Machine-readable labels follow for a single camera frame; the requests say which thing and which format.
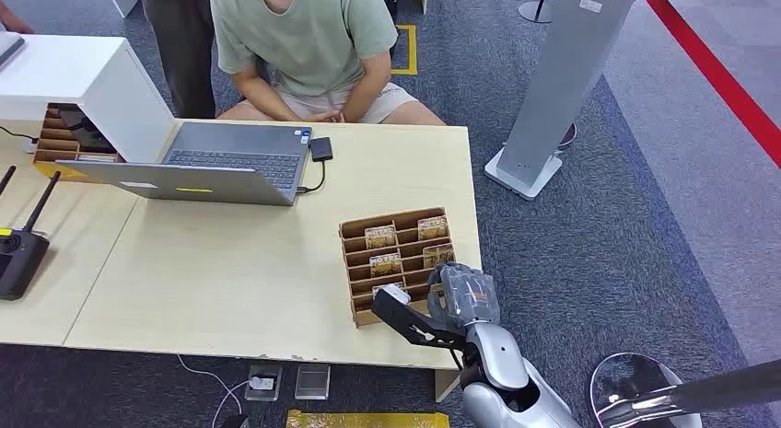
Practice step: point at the red barrier belt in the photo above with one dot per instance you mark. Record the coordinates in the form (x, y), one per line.
(714, 71)

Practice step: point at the dark shoe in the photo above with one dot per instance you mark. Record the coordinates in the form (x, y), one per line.
(568, 136)

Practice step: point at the white card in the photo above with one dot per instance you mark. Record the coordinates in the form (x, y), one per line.
(384, 287)

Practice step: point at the black adapter hub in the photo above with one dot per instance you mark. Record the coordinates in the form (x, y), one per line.
(321, 149)

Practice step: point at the chrome stanchion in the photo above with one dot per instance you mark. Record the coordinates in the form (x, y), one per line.
(641, 395)

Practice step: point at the grey flat device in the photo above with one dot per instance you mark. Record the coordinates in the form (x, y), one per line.
(8, 47)

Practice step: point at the wooden table leg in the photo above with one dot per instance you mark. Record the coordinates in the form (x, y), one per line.
(446, 385)

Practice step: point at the standing person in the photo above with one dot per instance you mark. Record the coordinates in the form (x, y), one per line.
(183, 53)

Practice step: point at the floor socket with white plug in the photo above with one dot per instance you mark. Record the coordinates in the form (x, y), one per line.
(263, 382)

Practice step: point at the white box cabinet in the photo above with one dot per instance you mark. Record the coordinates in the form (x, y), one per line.
(116, 90)

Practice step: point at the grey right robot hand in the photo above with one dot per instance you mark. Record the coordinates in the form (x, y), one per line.
(463, 298)

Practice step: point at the person's left forearm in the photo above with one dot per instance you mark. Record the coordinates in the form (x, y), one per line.
(369, 87)

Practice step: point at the cardboard card holder with cards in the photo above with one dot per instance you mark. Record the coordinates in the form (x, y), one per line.
(409, 224)

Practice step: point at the black router with antennas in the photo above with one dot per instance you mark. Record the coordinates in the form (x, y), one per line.
(21, 260)

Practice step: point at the grey laptop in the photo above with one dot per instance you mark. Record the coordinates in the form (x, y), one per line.
(238, 148)

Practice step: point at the brown hotel key card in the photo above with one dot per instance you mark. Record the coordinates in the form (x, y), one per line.
(385, 265)
(432, 228)
(380, 237)
(439, 255)

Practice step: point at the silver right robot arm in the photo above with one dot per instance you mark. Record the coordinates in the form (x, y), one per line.
(504, 376)

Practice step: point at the seated person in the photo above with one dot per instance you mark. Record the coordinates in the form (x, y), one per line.
(305, 41)

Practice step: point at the metal floor socket plate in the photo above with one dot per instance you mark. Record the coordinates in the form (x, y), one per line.
(312, 382)

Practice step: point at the round stanchion base with pole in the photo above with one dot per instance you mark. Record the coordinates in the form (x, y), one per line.
(536, 12)

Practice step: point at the black device in holder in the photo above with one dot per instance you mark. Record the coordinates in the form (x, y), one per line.
(88, 135)

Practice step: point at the person's right forearm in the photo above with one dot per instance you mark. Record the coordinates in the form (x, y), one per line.
(265, 99)

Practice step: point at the yellow tape strip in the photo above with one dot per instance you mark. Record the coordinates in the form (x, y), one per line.
(366, 420)

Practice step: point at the cardboard card holder under cabinet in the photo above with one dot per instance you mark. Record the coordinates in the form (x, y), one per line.
(56, 146)

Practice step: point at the grey standing kiosk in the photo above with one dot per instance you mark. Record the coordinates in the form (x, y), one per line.
(561, 71)

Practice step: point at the person's right hand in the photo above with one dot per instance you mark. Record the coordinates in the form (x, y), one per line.
(317, 116)

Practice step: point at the person's left hand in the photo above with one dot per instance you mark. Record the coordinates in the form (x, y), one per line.
(338, 115)

